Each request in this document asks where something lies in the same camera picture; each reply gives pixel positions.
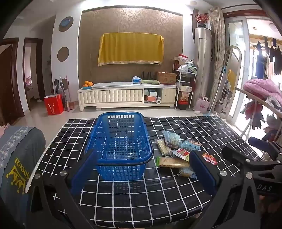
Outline red paper bag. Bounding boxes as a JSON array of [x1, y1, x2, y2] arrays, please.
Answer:
[[43, 94, 64, 115]]

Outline silver standing air conditioner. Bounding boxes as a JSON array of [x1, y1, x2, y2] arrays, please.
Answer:
[[194, 27, 213, 106]]

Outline hanging dark clothes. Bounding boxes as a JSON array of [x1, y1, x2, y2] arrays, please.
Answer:
[[255, 38, 282, 79]]

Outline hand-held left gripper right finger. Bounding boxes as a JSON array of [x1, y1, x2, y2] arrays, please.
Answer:
[[189, 150, 262, 229]]

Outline blue handled mop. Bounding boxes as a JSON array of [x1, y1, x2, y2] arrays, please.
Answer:
[[204, 66, 226, 116]]

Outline blue plastic basket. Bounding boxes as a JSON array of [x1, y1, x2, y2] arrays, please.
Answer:
[[84, 112, 154, 181]]

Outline wooden drying rack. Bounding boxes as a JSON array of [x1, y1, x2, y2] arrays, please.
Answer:
[[234, 86, 282, 138]]

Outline small red snack packet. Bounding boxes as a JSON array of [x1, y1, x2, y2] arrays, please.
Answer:
[[202, 153, 217, 166]]

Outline round wall disc blue plate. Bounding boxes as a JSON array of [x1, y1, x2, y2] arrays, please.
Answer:
[[58, 16, 74, 32]]

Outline patterned beige curtain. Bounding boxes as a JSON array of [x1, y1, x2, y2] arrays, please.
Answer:
[[208, 6, 226, 110]]

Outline yellow cloth cover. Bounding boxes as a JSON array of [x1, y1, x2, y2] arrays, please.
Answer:
[[97, 33, 165, 67]]

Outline white TV cabinet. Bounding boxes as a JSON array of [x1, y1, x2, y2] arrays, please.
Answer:
[[77, 82, 178, 112]]

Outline blue striped clear snack bag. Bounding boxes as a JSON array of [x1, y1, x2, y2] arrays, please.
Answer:
[[162, 130, 182, 148]]

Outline white metal shelf rack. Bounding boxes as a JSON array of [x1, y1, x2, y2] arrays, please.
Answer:
[[173, 63, 197, 110]]

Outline red and white snack packet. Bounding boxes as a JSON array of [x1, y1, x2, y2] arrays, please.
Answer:
[[171, 148, 190, 162]]

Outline pink quilted jacket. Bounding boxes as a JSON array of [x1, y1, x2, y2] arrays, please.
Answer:
[[242, 79, 282, 100]]

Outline pink tote bag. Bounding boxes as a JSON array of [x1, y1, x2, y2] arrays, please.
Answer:
[[193, 96, 210, 112]]

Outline black checkered tablecloth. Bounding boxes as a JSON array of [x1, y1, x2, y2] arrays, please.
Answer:
[[28, 116, 263, 229]]

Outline long biscuit packet green end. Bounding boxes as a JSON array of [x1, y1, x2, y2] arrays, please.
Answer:
[[156, 156, 190, 168]]

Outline glass sliding door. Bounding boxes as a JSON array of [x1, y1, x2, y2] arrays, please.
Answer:
[[224, 16, 250, 124]]

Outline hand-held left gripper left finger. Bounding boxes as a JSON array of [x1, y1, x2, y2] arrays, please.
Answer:
[[26, 150, 99, 229]]

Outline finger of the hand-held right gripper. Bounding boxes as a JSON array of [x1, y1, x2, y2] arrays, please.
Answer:
[[222, 146, 282, 171], [249, 136, 282, 155]]

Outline vase with red flowers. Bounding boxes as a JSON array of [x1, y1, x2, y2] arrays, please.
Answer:
[[194, 13, 210, 28]]

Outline light blue snack packet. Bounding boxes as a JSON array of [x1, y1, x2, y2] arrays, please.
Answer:
[[181, 139, 201, 152]]

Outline dark wooden door frame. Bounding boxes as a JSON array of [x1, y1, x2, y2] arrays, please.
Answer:
[[0, 37, 44, 125]]

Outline brown cardboard box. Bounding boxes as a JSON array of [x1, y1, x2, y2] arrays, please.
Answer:
[[156, 71, 177, 85]]

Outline standing arched mirror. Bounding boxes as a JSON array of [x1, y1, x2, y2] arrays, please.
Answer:
[[211, 45, 242, 115]]

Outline beige cracker packet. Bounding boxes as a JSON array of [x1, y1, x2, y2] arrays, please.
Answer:
[[157, 138, 172, 155]]

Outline broom and dustpan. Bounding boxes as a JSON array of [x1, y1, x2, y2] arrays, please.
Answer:
[[59, 75, 73, 112]]

